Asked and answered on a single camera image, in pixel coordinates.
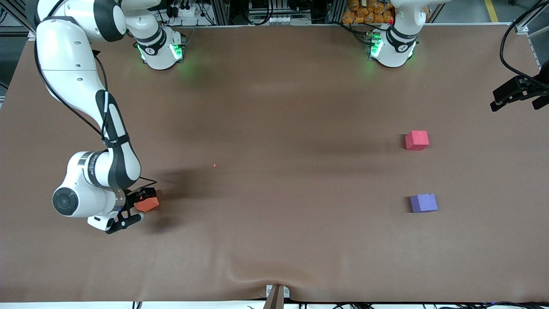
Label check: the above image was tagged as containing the red foam cube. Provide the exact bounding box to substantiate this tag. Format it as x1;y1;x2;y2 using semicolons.
405;130;429;151

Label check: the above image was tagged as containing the aluminium frame rail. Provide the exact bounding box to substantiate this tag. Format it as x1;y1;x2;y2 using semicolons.
514;19;542;70

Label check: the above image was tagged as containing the heap of orange packets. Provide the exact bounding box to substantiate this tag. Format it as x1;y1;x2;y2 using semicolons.
342;0;396;25

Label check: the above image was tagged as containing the white connector strip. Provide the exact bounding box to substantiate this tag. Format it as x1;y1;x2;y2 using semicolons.
250;15;293;25

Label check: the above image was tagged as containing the aluminium frame post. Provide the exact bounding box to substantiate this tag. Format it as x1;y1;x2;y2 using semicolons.
213;0;230;26
330;0;346;24

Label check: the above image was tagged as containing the purple foam cube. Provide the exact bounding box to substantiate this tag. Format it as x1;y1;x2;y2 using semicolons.
410;194;439;213

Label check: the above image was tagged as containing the orange foam cube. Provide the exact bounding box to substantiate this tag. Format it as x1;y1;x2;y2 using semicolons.
135;197;160;213

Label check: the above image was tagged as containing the black floor cable bundle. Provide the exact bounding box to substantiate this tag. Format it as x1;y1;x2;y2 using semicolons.
296;301;549;309

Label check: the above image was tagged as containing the white power strip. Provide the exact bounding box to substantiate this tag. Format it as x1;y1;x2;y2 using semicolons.
169;4;202;18

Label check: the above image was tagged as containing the brown table cloth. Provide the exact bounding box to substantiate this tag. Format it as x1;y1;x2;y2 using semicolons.
0;24;549;303

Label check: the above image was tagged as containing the grey metal table clamp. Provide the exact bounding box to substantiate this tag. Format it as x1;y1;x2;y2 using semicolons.
265;284;290;309

